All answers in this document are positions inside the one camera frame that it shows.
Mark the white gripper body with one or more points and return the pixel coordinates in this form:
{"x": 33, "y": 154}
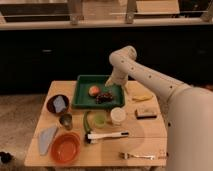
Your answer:
{"x": 117, "y": 81}

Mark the dark red grapes bunch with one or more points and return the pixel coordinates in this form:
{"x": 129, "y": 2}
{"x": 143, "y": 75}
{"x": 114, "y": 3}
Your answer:
{"x": 104, "y": 97}

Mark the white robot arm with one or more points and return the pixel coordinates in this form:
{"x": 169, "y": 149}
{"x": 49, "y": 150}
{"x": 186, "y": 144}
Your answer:
{"x": 190, "y": 111}

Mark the blue sponge in bowl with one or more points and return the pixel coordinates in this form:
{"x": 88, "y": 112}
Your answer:
{"x": 59, "y": 104}

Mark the dark brown bowl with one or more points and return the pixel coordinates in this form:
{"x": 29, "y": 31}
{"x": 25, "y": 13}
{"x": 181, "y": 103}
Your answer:
{"x": 50, "y": 107}

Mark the red plastic bowl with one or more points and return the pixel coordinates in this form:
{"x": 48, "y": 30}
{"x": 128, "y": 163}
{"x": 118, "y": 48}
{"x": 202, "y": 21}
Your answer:
{"x": 65, "y": 148}

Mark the orange peach fruit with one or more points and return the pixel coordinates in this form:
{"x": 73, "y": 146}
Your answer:
{"x": 94, "y": 91}

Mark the yellow banana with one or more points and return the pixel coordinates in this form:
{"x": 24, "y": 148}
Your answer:
{"x": 141, "y": 98}

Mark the green plastic tray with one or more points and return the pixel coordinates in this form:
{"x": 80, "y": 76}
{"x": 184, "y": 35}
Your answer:
{"x": 83, "y": 100}

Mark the white cylindrical container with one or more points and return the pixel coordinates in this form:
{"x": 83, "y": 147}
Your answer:
{"x": 117, "y": 115}

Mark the tan sponge black base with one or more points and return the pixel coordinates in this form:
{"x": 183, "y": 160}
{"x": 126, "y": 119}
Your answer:
{"x": 145, "y": 113}

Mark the light green plastic cup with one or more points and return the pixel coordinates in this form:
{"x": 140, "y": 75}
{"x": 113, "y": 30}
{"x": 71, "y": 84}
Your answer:
{"x": 99, "y": 120}

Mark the green cucumber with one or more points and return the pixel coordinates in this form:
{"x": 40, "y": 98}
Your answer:
{"x": 86, "y": 125}

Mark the wooden table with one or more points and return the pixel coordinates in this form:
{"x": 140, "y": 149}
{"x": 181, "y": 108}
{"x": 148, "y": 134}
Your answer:
{"x": 146, "y": 137}

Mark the small metal cup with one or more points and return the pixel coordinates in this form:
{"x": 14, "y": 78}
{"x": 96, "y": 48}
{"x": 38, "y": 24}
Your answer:
{"x": 66, "y": 121}

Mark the grey blue folded cloth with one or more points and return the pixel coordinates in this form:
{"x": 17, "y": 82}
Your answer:
{"x": 45, "y": 138}

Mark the black object on floor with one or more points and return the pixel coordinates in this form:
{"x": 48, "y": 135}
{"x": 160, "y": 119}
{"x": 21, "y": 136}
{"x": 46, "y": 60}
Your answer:
{"x": 5, "y": 157}

